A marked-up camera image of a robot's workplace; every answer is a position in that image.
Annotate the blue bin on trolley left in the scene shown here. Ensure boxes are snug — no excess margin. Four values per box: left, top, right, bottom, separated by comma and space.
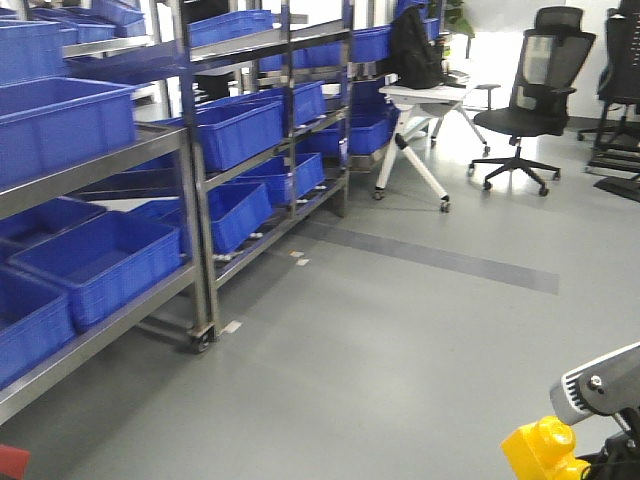
1, 77, 136, 187

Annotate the white desk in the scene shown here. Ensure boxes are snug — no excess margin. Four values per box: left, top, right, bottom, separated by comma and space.
372, 83, 497, 213

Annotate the green potted plant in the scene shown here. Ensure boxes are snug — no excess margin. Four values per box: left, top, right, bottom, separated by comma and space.
443, 0, 475, 39

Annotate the black backpack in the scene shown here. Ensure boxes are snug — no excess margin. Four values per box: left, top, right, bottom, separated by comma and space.
390, 1, 445, 90

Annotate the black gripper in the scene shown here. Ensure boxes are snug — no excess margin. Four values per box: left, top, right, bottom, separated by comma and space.
580, 433, 639, 480

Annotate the blue bin lower front middle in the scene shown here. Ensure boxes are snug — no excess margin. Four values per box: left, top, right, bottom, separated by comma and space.
1, 267, 76, 388

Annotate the blue bin lower front right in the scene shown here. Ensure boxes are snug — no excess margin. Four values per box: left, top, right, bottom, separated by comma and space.
9, 211, 182, 333

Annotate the red cube block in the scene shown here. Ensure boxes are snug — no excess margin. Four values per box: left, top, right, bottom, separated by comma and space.
0, 444, 31, 480

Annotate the black office chair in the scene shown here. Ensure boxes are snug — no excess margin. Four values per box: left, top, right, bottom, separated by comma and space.
576, 0, 640, 203
473, 6, 596, 196

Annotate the yellow toy brick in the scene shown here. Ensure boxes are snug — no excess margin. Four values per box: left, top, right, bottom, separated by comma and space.
500, 416, 590, 480

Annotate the steel trolley table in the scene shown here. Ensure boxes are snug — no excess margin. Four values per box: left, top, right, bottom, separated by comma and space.
1, 123, 216, 421

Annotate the steel shelf rack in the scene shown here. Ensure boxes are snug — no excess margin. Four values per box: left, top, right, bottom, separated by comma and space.
169, 1, 353, 352

